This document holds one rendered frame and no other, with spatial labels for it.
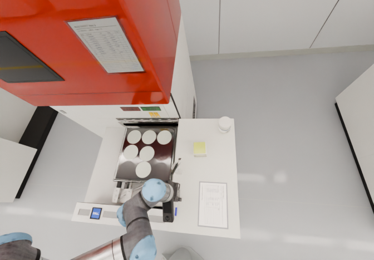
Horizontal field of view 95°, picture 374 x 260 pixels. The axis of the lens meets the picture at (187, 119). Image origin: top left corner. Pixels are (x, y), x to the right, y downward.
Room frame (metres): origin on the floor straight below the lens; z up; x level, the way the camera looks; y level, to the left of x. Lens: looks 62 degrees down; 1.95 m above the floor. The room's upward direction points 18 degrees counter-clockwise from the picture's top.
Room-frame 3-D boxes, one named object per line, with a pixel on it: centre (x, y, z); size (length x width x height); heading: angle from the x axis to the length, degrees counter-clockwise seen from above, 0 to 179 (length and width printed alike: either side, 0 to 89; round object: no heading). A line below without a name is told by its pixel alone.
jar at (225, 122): (0.38, -0.20, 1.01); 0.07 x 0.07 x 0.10
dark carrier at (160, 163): (0.41, 0.32, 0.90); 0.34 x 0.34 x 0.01; 70
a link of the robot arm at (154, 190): (0.10, 0.19, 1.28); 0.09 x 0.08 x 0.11; 110
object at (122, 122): (0.61, 0.26, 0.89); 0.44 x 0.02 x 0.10; 70
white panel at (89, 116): (0.69, 0.42, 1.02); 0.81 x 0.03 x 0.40; 70
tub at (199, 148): (0.29, -0.02, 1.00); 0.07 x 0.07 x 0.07; 74
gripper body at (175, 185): (0.11, 0.18, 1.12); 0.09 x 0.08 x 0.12; 160
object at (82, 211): (0.09, 0.51, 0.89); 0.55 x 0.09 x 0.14; 70
